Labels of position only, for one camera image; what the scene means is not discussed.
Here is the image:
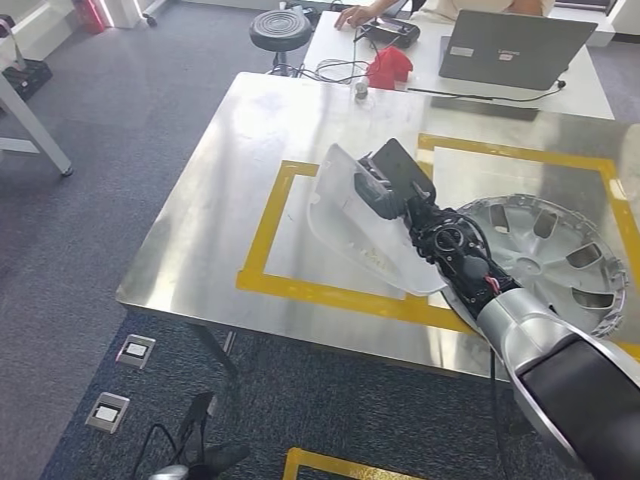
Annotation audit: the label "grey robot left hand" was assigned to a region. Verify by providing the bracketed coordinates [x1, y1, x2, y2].
[199, 442, 251, 480]

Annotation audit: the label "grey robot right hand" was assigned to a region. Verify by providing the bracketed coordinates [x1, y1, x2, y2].
[353, 155, 408, 220]

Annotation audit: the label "white plastic cover part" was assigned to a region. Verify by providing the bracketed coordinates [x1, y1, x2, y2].
[306, 143, 448, 297]

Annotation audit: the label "steel workbench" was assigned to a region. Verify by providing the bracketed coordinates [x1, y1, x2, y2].
[115, 71, 640, 382]

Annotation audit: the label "yellow floor tape square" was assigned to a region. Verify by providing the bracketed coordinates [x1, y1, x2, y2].
[282, 447, 426, 480]

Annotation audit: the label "red cloth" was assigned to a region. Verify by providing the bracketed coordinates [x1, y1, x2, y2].
[365, 44, 415, 91]

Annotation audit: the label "yellow tape rectangle outline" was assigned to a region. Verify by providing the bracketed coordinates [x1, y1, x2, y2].
[235, 132, 640, 362]

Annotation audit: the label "metal floor socket plate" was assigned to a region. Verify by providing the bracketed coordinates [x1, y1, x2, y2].
[85, 392, 131, 435]
[115, 333, 156, 371]

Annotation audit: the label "white desk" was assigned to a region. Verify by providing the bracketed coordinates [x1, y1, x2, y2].
[302, 9, 616, 122]

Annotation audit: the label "black handheld controller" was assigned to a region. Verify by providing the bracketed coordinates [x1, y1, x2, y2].
[355, 16, 421, 49]

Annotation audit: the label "person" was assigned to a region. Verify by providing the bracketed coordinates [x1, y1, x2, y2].
[334, 0, 557, 31]

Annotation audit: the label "black round stool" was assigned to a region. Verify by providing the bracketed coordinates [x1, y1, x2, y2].
[248, 9, 313, 77]

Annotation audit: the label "silver wheel hubcap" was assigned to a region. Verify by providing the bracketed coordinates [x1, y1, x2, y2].
[439, 193, 629, 339]

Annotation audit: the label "dark grey laptop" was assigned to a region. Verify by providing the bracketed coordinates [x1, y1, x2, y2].
[438, 9, 599, 92]

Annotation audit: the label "black floor box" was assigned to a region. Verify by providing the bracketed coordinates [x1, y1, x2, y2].
[0, 58, 54, 102]

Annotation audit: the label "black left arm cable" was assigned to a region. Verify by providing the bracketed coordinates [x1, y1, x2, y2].
[131, 423, 181, 480]

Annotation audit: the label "tangled desk cables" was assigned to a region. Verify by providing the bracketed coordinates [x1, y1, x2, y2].
[267, 58, 371, 86]

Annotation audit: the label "black laptop power cable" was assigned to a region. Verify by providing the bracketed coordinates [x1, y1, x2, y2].
[407, 79, 567, 104]

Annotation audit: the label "white table frame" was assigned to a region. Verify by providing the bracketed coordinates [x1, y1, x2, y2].
[0, 19, 75, 179]

